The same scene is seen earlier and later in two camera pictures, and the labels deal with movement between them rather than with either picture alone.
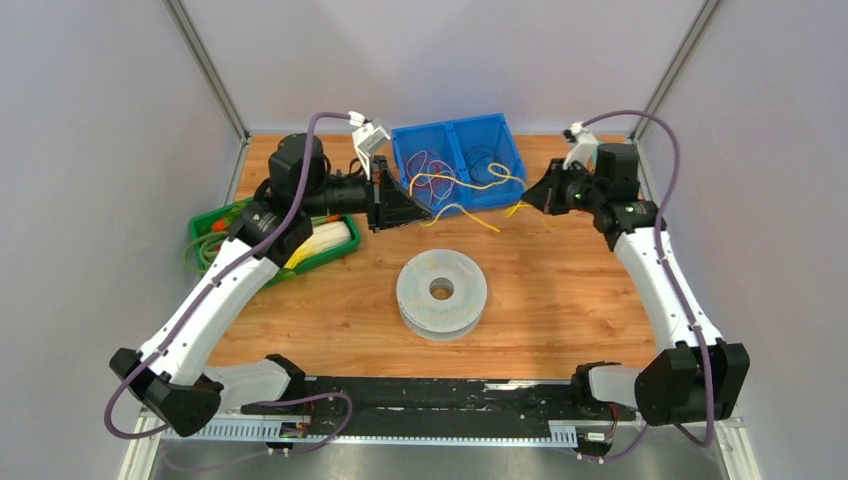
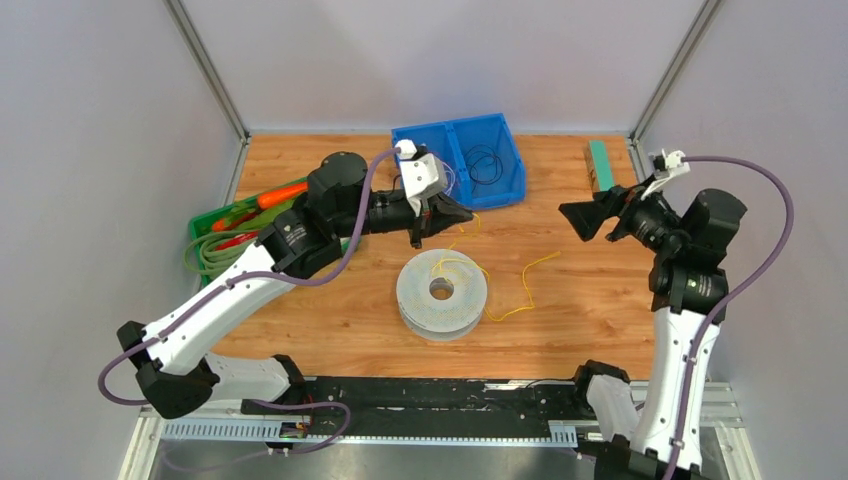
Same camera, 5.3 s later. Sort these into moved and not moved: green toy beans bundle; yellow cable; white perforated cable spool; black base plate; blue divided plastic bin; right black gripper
Moved: right black gripper; yellow cable
Not moved: blue divided plastic bin; black base plate; white perforated cable spool; green toy beans bundle
